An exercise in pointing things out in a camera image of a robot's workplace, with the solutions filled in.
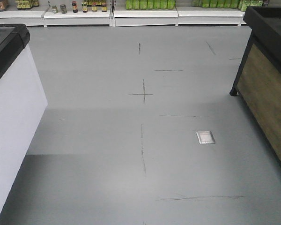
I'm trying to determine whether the metal floor socket plate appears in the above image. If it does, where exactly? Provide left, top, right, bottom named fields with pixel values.
left=196, top=131, right=215, bottom=144

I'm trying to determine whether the green bottle row on shelf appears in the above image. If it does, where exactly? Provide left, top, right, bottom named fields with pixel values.
left=125, top=0, right=176, bottom=10

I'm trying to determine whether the white chest freezer black lid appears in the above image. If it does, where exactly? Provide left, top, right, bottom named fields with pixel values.
left=0, top=24, right=48, bottom=214

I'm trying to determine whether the dark sauce jar red lid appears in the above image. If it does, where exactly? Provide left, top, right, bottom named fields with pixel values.
left=71, top=1, right=78, bottom=13

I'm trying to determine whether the white supermarket shelf unit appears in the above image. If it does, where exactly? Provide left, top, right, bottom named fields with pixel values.
left=0, top=0, right=245, bottom=27

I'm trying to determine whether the wooden display stand black frame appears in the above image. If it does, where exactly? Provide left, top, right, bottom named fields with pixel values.
left=230, top=7, right=281, bottom=167

